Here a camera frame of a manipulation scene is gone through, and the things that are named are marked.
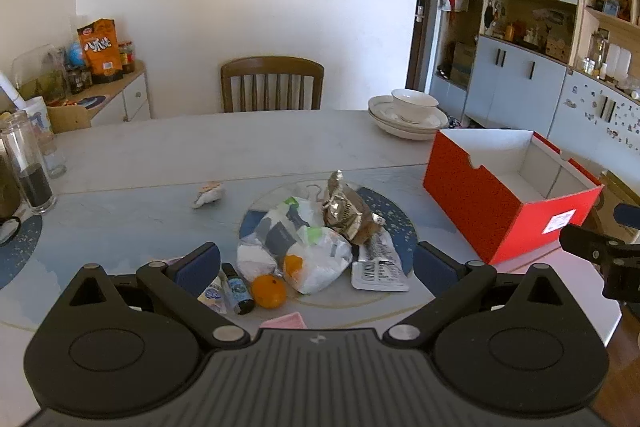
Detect orange tangerine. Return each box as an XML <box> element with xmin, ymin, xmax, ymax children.
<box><xmin>251</xmin><ymin>274</ymin><xmax>287</xmax><ymax>310</ymax></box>

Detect tall glass jar dark contents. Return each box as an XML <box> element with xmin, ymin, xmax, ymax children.
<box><xmin>0</xmin><ymin>111</ymin><xmax>57</xmax><ymax>215</ymax></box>

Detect white green plastic bag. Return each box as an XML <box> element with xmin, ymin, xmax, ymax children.
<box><xmin>252</xmin><ymin>197</ymin><xmax>353</xmax><ymax>295</ymax></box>

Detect blue mountain print table mat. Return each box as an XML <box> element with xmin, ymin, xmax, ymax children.
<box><xmin>0</xmin><ymin>164</ymin><xmax>606</xmax><ymax>343</ymax></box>

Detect brown cardboard box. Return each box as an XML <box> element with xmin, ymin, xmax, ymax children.
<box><xmin>450</xmin><ymin>42</ymin><xmax>478</xmax><ymax>88</ymax></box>

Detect red cardboard box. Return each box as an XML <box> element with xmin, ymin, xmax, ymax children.
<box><xmin>422</xmin><ymin>129</ymin><xmax>605</xmax><ymax>265</ymax></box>

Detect white ceramic plate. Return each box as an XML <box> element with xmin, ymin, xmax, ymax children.
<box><xmin>371</xmin><ymin>114</ymin><xmax>447</xmax><ymax>141</ymax></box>

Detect clear plastic tank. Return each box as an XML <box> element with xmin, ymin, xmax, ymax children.
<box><xmin>11</xmin><ymin>44</ymin><xmax>68</xmax><ymax>105</ymax></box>

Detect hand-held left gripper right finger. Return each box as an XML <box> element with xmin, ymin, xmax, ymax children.
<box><xmin>382</xmin><ymin>242</ymin><xmax>591</xmax><ymax>349</ymax></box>

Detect small drinking glass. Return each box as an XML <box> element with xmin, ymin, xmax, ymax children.
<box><xmin>40</xmin><ymin>127</ymin><xmax>68</xmax><ymax>180</ymax></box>

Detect stack of white plates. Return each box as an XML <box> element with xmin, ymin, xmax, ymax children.
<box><xmin>367</xmin><ymin>96</ymin><xmax>449</xmax><ymax>130</ymax></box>

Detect orange snack bag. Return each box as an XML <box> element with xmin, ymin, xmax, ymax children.
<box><xmin>76</xmin><ymin>18</ymin><xmax>124</xmax><ymax>85</ymax></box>

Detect black cord loop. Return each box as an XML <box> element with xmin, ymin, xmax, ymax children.
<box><xmin>0</xmin><ymin>216</ymin><xmax>23</xmax><ymax>248</ymax></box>

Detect white paper roll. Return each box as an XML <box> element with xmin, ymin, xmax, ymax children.
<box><xmin>0</xmin><ymin>69</ymin><xmax>23</xmax><ymax>108</ymax></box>

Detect white ceramic bowl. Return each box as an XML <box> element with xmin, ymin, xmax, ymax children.
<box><xmin>391</xmin><ymin>88</ymin><xmax>440</xmax><ymax>124</ymax></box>

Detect grey marble desktop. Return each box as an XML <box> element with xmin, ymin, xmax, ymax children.
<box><xmin>0</xmin><ymin>109</ymin><xmax>623</xmax><ymax>415</ymax></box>

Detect gold foil wrapper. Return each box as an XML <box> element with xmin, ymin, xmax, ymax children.
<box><xmin>322</xmin><ymin>169</ymin><xmax>387</xmax><ymax>244</ymax></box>

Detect crumpled white red wrapper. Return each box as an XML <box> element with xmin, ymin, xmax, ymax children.
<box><xmin>191</xmin><ymin>182</ymin><xmax>226</xmax><ymax>210</ymax></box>

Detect white wooden side cabinet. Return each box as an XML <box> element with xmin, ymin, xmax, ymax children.
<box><xmin>47</xmin><ymin>59</ymin><xmax>152</xmax><ymax>134</ymax></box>

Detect printed tissue box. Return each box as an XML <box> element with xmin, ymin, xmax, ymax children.
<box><xmin>545</xmin><ymin>34</ymin><xmax>571</xmax><ymax>62</ymax></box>

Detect white barcode packet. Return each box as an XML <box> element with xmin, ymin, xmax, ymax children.
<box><xmin>350</xmin><ymin>229</ymin><xmax>410</xmax><ymax>293</ymax></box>

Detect small blue bottle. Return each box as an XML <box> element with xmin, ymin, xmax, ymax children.
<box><xmin>221</xmin><ymin>263</ymin><xmax>256</xmax><ymax>315</ymax></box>

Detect round blue coaster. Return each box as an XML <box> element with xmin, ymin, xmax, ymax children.
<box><xmin>65</xmin><ymin>94</ymin><xmax>111</xmax><ymax>108</ymax></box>

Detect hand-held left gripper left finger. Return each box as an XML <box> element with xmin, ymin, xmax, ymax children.
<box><xmin>40</xmin><ymin>243</ymin><xmax>251</xmax><ymax>350</ymax></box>

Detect red lid sauce jar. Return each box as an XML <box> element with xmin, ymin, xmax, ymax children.
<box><xmin>118</xmin><ymin>39</ymin><xmax>136</xmax><ymax>74</ymax></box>

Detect white blue print packet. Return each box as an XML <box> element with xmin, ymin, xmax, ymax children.
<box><xmin>197</xmin><ymin>274</ymin><xmax>233</xmax><ymax>314</ymax></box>

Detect white tissue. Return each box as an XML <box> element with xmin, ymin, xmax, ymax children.
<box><xmin>236</xmin><ymin>234</ymin><xmax>278</xmax><ymax>283</ymax></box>

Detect pink card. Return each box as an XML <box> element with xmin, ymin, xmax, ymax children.
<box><xmin>260</xmin><ymin>313</ymin><xmax>307</xmax><ymax>331</ymax></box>

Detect light wooden box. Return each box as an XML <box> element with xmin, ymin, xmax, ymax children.
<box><xmin>47</xmin><ymin>104</ymin><xmax>93</xmax><ymax>134</ymax></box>

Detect white printed cup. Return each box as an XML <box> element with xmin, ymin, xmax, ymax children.
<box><xmin>20</xmin><ymin>97</ymin><xmax>52</xmax><ymax>142</ymax></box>

